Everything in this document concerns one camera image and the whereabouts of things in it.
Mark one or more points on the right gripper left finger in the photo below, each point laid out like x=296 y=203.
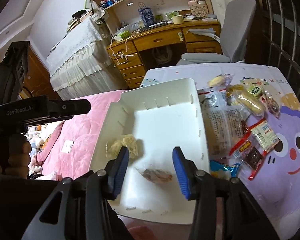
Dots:
x=79 y=209

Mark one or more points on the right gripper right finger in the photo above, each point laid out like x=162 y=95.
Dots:
x=225 y=209

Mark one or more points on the blue white snack packet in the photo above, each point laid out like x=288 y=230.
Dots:
x=224 y=171

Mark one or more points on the dark brown snack packet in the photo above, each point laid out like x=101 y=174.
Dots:
x=253 y=158

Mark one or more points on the red small snack packet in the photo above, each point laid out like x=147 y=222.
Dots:
x=156 y=175

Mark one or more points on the large clear bread package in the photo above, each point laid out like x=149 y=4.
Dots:
x=225 y=127

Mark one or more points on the pale puffed cracker bag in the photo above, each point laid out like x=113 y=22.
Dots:
x=113 y=147

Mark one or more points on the white label snack packet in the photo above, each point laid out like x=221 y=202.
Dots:
x=265 y=135

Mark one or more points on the long bread roll package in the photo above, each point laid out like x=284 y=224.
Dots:
x=248 y=101

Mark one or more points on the green square candy packet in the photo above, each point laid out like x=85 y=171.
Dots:
x=255 y=90

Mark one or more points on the yellow cake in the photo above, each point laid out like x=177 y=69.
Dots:
x=220 y=80

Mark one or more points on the mixed nuts clear packet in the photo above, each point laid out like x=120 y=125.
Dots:
x=273 y=106

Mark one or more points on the person left hand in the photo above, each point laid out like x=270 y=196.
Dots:
x=19 y=158

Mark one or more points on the patterned crumpled blanket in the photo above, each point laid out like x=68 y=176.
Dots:
x=38 y=137

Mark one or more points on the brown wooden door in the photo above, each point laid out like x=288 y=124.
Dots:
x=37 y=81

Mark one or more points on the pink quilt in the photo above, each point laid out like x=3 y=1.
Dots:
x=70 y=148

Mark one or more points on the cartoon printed tablecloth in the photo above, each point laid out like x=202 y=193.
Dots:
x=276 y=185

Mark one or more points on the white lace covered piano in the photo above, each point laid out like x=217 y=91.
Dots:
x=80 y=65

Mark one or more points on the white plastic organizer tray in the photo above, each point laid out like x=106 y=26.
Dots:
x=160 y=117

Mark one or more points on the wooden desk with drawers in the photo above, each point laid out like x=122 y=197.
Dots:
x=160 y=47

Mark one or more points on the green tissue box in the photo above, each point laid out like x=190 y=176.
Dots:
x=120 y=36

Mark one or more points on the blue paper gift bag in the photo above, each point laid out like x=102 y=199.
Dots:
x=146 y=14

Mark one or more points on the grey office chair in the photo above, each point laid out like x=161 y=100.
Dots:
x=233 y=39

